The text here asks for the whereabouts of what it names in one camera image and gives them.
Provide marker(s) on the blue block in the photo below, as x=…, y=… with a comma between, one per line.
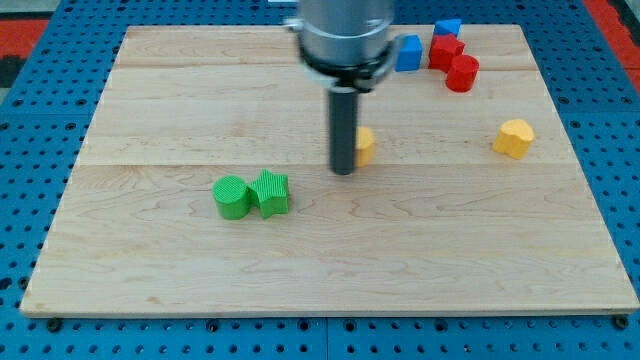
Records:
x=444, y=27
x=410, y=55

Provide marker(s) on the green cylinder block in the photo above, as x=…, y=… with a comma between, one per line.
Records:
x=231, y=196

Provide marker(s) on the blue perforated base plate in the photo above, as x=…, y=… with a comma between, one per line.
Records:
x=47, y=111

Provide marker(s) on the green star block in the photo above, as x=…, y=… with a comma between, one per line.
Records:
x=269, y=192

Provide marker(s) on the red star block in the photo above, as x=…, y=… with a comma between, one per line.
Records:
x=442, y=50

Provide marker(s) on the wooden board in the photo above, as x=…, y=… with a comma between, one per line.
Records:
x=438, y=224

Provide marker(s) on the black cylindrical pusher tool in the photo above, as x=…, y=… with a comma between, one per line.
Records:
x=342, y=125

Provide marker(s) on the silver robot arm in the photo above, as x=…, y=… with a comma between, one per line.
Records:
x=345, y=45

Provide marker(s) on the blue block left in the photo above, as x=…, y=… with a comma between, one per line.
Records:
x=410, y=55

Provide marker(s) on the yellow block behind pusher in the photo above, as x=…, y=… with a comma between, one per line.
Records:
x=365, y=146

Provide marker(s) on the red cylinder block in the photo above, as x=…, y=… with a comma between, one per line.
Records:
x=462, y=73

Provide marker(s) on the blue block rear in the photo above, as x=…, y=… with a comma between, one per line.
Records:
x=444, y=27

